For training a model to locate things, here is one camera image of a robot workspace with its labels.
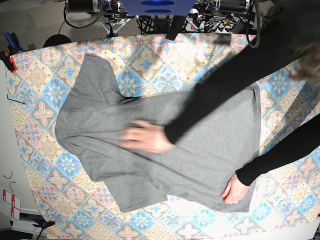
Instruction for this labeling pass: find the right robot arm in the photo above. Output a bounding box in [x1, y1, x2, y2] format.
[63, 0, 136, 38]

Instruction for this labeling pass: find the blue clamp lower left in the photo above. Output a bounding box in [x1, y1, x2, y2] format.
[32, 219, 55, 240]

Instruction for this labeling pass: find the red black clamp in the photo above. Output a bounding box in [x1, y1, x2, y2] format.
[0, 51, 17, 73]

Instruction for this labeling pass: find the person's left hand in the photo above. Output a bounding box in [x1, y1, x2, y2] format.
[220, 174, 249, 205]

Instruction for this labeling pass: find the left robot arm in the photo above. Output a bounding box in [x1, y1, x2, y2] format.
[187, 0, 262, 49]

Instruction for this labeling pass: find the blue clamp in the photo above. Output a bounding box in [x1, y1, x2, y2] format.
[4, 32, 21, 54]
[32, 219, 55, 240]

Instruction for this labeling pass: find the grey T-shirt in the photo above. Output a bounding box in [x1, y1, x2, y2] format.
[55, 54, 261, 213]

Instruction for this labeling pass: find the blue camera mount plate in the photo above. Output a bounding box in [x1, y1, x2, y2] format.
[120, 0, 196, 16]

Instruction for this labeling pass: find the blue clamp upper left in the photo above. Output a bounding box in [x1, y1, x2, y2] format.
[4, 32, 21, 54]

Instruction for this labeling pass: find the white power strip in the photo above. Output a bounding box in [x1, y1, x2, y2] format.
[184, 21, 232, 34]

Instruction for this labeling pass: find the black sleeved right forearm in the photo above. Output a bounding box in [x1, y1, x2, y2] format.
[164, 11, 320, 144]

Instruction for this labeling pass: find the patterned colourful tablecloth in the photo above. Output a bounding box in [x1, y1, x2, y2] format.
[5, 33, 320, 240]

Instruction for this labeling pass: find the person's right hand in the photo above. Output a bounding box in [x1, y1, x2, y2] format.
[119, 120, 175, 154]

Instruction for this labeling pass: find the black stool seat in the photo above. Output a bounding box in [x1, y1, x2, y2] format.
[43, 34, 72, 48]

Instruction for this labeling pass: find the black sleeved left forearm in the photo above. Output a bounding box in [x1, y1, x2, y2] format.
[235, 115, 320, 186]

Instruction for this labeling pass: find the red white label sheet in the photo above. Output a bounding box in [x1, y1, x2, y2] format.
[0, 189, 21, 220]

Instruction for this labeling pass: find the person's blond hair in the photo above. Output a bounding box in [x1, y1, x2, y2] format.
[289, 41, 320, 82]

